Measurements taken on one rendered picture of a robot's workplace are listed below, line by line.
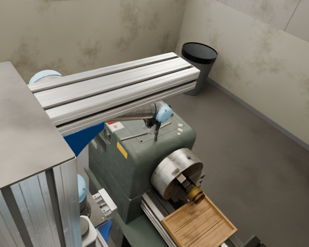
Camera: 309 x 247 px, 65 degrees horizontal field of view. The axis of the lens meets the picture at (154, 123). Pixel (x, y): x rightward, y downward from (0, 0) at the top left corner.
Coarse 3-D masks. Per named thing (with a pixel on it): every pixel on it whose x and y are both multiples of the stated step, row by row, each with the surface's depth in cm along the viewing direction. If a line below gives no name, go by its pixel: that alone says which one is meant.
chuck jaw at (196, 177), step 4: (200, 172) 150; (188, 176) 147; (192, 176) 147; (196, 176) 147; (200, 176) 148; (188, 180) 148; (192, 180) 145; (196, 180) 145; (200, 180) 146; (192, 184) 146; (196, 184) 143; (200, 184) 144
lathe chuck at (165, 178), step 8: (184, 152) 143; (176, 160) 138; (184, 160) 138; (192, 160) 139; (168, 168) 136; (176, 168) 135; (184, 168) 134; (192, 168) 141; (200, 168) 149; (160, 176) 138; (168, 176) 135; (184, 176) 142; (160, 184) 138; (168, 184) 134; (176, 184) 141; (160, 192) 141; (168, 192) 142
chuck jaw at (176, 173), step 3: (177, 171) 135; (174, 174) 134; (177, 174) 134; (180, 174) 135; (177, 177) 135; (180, 177) 134; (183, 177) 133; (180, 180) 133; (183, 180) 133; (186, 180) 135; (183, 183) 135; (186, 183) 136; (189, 183) 136; (186, 186) 135; (189, 186) 138; (192, 186) 137; (186, 189) 138; (189, 189) 137
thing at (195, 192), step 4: (196, 188) 139; (188, 192) 140; (192, 192) 138; (196, 192) 137; (200, 192) 138; (188, 196) 140; (192, 196) 137; (196, 196) 137; (200, 196) 136; (204, 196) 138; (192, 200) 140; (196, 200) 136; (200, 200) 141
